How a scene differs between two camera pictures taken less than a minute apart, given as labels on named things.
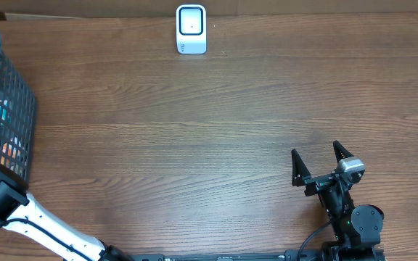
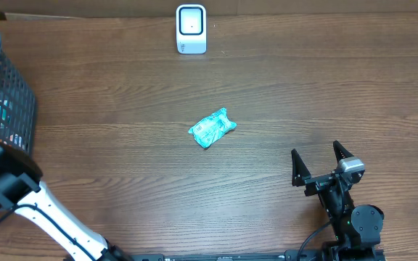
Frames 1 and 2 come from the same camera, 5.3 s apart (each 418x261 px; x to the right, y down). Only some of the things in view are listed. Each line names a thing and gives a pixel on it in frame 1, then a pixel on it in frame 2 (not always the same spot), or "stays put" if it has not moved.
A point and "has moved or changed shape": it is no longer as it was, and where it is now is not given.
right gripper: (301, 173) stays put
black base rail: (332, 254) stays put
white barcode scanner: (191, 29) stays put
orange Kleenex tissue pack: (9, 152) has moved or changed shape
